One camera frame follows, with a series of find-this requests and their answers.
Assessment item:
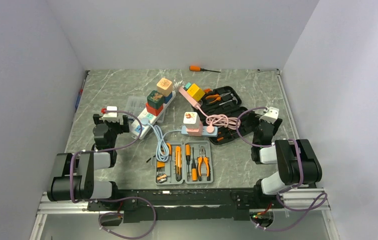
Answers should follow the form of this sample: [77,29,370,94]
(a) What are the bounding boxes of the yellow cube plug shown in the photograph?
[187,83,205,102]

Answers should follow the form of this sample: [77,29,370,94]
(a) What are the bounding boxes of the clear screw box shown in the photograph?
[124,96,167,123]

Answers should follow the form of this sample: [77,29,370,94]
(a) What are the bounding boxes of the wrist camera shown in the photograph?
[101,106,119,122]
[260,107,279,124]

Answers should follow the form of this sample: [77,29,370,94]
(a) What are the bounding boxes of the white cube plug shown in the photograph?
[183,111,199,129]

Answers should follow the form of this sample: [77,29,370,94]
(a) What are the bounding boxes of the beige cube plug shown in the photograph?
[157,78,173,97]

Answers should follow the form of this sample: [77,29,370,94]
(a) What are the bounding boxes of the pink coiled cable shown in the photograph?
[195,103,241,131]

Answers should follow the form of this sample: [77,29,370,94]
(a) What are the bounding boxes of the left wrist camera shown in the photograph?
[101,106,119,122]

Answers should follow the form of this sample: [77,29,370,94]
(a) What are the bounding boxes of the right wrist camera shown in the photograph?
[260,107,279,124]

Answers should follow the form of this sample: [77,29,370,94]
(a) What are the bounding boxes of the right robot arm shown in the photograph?
[248,113,322,208]

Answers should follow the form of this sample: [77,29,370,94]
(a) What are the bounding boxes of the white power strip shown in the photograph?
[129,90,176,140]

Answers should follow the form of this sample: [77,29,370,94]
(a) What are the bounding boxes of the black tool case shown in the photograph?
[200,86,259,145]

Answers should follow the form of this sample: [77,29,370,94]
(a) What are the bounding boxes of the pink power strip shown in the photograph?
[178,86,204,115]

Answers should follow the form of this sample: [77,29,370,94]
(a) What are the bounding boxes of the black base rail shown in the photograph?
[88,187,283,223]

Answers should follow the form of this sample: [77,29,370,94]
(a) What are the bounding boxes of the light blue cable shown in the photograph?
[141,118,185,163]

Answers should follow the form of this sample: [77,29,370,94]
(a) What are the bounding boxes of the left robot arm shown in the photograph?
[47,114,129,210]

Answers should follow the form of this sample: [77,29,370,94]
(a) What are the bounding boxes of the blue power strip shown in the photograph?
[181,126,218,138]

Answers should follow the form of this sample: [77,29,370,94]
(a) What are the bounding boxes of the teal small plug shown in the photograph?
[183,82,192,90]

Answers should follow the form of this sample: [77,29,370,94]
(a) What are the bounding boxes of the pink cube plug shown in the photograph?
[186,122,203,137]

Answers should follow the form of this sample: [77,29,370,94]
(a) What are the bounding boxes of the blue pen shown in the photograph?
[75,80,86,110]

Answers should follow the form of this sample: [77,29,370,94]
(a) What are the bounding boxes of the blue cube plug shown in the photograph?
[164,92,173,104]

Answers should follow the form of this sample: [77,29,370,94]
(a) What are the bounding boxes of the orange screwdriver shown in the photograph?
[189,65,221,73]

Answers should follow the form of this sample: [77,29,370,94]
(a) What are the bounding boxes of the red cube plug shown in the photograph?
[145,103,164,117]

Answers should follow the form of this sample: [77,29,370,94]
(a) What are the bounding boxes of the green cube plug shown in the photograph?
[147,90,164,110]

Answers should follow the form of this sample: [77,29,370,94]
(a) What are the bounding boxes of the grey tool tray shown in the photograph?
[154,140,214,186]

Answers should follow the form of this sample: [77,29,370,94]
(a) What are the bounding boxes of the orange pliers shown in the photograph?
[197,146,211,181]

